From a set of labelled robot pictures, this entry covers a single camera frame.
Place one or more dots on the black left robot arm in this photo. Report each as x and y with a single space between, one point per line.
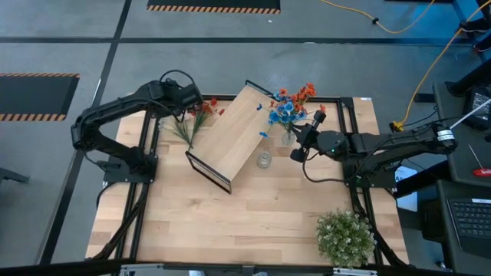
115 107

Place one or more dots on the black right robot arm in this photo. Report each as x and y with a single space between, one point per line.
403 142

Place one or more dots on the orange artificial flower bunch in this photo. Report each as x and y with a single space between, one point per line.
303 94
201 115

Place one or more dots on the white rod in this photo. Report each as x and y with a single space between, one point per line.
470 114

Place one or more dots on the narrow fluted glass vase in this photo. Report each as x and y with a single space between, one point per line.
288 138

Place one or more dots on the blue artificial flower bunch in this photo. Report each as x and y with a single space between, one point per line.
284 111

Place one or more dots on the grey stand foot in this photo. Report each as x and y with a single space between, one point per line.
11 175

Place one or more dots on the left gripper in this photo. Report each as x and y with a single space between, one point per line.
184 96

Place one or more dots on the black aluminium table frame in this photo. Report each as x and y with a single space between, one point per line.
340 115

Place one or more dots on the wide ribbed glass jar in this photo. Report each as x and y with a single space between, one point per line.
264 159

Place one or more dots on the white paper sheet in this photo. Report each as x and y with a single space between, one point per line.
406 180

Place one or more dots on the black hazard-striped floor mat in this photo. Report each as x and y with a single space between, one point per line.
34 96
215 4

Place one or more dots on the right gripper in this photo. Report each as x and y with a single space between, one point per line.
330 142

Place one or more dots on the black side desk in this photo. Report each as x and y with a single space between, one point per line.
460 161

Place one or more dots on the potted green white-flowered plant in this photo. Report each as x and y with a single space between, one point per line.
345 237

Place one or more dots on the wooden shelf black metal frame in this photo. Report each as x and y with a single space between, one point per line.
234 134

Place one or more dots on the black flat device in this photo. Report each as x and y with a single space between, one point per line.
479 107

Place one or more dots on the person's foot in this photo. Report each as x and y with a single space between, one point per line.
475 26
484 45

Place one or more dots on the black laptop keyboard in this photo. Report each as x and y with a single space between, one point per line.
472 222

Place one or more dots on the white artificial flower bunch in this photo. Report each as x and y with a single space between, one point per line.
178 130

